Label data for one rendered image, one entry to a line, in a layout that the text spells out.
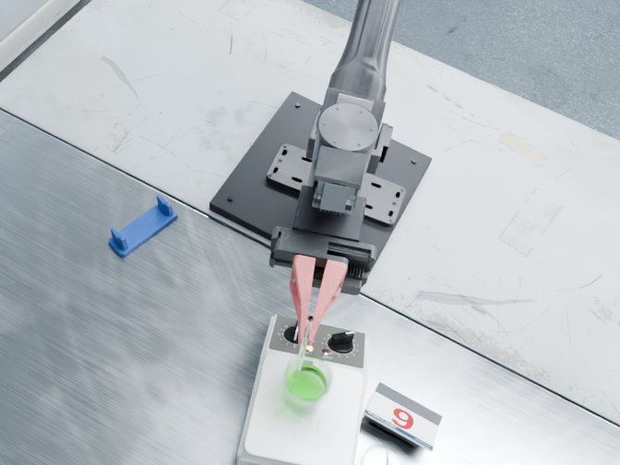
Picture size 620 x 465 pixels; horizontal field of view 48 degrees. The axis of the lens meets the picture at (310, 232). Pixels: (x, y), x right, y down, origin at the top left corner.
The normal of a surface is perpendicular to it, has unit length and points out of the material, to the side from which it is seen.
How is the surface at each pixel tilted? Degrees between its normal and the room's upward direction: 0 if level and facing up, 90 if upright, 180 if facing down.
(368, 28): 33
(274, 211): 2
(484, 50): 0
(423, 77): 0
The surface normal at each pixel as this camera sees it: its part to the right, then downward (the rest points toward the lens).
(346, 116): 0.10, -0.48
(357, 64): -0.04, 0.01
